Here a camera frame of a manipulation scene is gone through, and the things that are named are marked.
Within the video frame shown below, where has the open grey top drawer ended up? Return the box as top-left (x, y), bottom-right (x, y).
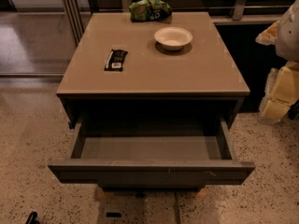
top-left (49, 118), bottom-right (255, 189)

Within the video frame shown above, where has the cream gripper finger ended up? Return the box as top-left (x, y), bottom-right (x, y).
top-left (261, 66), bottom-right (299, 121)

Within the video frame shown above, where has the white bowl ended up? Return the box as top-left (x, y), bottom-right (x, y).
top-left (154, 27), bottom-right (192, 51)

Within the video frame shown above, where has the black rxbar chocolate bar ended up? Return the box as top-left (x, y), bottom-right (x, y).
top-left (105, 49), bottom-right (128, 72)

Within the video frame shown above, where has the grey drawer cabinet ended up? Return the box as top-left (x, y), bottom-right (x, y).
top-left (55, 11), bottom-right (251, 130)

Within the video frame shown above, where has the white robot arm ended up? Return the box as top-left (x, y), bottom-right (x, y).
top-left (255, 0), bottom-right (299, 125)

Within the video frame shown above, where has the green chip bag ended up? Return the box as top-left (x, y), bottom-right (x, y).
top-left (129, 0), bottom-right (172, 21)

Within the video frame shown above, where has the black object on floor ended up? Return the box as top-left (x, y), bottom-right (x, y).
top-left (25, 211), bottom-right (40, 224)

